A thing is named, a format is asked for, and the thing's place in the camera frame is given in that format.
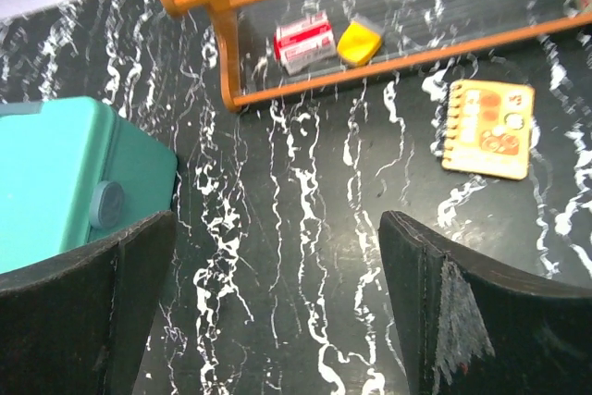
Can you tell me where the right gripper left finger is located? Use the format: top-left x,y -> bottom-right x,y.
1,211 -> 177,394

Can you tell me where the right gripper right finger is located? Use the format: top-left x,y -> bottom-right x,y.
378,211 -> 591,394

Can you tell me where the red white medicine box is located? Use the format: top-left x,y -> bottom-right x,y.
273,10 -> 337,75

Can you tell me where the orange notepad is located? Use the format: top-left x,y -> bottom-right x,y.
441,80 -> 535,180

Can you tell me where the yellow orange small object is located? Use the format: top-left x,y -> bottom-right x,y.
337,15 -> 384,68

